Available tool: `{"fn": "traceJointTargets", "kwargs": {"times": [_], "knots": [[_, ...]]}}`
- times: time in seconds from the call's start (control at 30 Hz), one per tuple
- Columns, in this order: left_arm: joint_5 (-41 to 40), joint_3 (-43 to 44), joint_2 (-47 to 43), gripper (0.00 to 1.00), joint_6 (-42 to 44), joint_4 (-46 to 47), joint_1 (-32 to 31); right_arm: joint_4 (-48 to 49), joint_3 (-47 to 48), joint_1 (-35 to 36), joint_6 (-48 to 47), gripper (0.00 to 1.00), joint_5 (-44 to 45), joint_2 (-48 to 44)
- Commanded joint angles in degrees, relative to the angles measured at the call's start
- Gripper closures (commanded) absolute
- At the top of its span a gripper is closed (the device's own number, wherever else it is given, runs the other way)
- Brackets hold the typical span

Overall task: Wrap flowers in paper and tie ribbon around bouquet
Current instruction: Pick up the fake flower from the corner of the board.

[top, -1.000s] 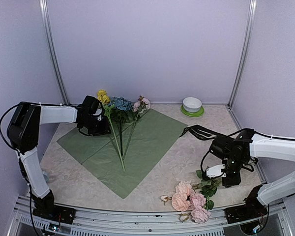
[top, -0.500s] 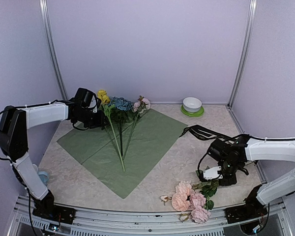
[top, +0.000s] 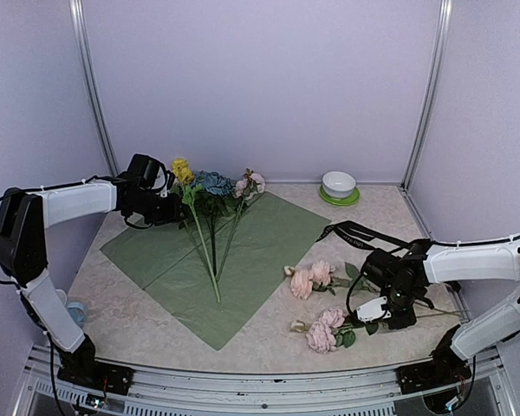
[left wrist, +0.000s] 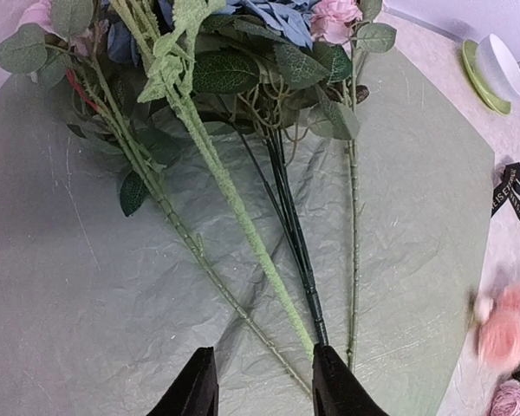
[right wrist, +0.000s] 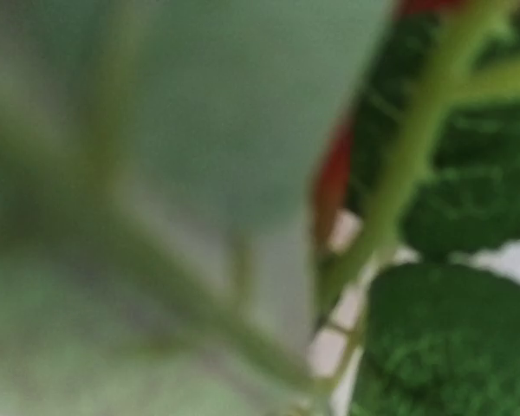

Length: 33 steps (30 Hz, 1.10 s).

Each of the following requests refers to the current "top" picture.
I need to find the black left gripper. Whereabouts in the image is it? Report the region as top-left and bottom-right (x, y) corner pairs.
(128, 189), (189, 225)

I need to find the yellow fake flower stem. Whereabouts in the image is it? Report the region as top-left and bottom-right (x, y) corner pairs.
(171, 158), (222, 303)

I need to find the black printed ribbon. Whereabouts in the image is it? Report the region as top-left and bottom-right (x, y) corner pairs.
(316, 220), (411, 251)

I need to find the blue fake flower stem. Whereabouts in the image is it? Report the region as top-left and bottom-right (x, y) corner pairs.
(192, 171), (237, 282)

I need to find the pink rose stem bunch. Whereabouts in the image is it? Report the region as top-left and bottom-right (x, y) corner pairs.
(289, 307), (469, 354)

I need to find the small pink bud stem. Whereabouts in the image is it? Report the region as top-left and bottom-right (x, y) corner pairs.
(216, 168), (265, 282)

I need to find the green pink wrapping paper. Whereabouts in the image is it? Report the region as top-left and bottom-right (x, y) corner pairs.
(101, 192), (330, 350)

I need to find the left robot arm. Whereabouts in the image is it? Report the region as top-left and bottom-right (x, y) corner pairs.
(0, 154), (182, 386)

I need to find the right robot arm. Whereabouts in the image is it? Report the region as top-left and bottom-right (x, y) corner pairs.
(351, 234), (520, 385)

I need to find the green plate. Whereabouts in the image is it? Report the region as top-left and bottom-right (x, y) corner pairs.
(318, 185), (361, 206)

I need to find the white ceramic bowl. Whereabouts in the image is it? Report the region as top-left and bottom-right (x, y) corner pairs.
(322, 171), (356, 199)

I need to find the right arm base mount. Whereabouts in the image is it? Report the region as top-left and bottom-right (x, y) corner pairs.
(396, 356), (472, 394)

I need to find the aluminium front rail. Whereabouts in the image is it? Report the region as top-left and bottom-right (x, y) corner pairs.
(9, 346), (518, 415)

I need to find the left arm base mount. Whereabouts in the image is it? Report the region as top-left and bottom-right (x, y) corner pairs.
(57, 361), (134, 396)

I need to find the aluminium frame post left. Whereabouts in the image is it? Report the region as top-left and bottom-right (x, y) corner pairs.
(68, 0), (120, 176)

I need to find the aluminium frame post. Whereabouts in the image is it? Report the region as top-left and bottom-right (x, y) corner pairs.
(68, 0), (120, 176)
(400, 0), (453, 194)

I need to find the aluminium frame post right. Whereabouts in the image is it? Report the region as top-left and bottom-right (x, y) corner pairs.
(400, 0), (453, 194)

